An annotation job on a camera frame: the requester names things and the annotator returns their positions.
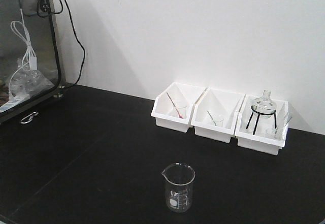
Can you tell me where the white bin left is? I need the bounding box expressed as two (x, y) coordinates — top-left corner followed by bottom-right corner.
(151, 82), (206, 133)

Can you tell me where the white bin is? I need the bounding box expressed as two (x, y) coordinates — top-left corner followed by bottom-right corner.
(191, 88), (245, 143)
(235, 95), (288, 155)
(151, 82), (206, 133)

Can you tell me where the small beaker left bin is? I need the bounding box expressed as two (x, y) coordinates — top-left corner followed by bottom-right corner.
(175, 101), (187, 119)

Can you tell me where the small beaker bin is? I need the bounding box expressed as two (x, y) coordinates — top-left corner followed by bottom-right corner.
(212, 115), (224, 127)
(175, 101), (187, 119)

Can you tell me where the white bin middle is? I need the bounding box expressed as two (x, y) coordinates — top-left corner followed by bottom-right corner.
(191, 88), (245, 143)

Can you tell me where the small beaker middle bin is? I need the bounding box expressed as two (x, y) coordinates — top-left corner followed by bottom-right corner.
(212, 115), (224, 127)

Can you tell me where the empty glass beaker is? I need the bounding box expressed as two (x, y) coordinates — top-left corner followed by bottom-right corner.
(161, 163), (196, 213)

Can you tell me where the black tripod stand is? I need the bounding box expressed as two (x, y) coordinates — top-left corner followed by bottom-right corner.
(245, 105), (278, 135)

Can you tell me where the white bin right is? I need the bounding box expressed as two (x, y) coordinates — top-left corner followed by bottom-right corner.
(235, 95), (288, 155)

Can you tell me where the round glass flask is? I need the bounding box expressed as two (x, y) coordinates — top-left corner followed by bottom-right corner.
(252, 90), (277, 118)

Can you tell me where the glass plate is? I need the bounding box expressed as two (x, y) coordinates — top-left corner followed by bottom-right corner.
(274, 112), (292, 140)

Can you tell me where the silver carabiner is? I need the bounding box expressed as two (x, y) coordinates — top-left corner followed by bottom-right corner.
(19, 112), (39, 125)

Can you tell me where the clear plastic bag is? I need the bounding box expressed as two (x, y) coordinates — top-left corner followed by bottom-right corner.
(6, 57), (54, 98)

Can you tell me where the white power strip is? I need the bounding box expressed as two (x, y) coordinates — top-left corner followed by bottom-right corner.
(0, 94), (30, 113)

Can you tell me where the metal enclosure foot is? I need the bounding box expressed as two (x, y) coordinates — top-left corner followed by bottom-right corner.
(53, 85), (65, 99)

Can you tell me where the glass enclosure black frame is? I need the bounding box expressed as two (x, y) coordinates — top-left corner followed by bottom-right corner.
(1, 0), (62, 122)

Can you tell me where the white cable with adapter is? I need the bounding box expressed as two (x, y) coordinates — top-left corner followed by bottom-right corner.
(8, 8), (39, 100)

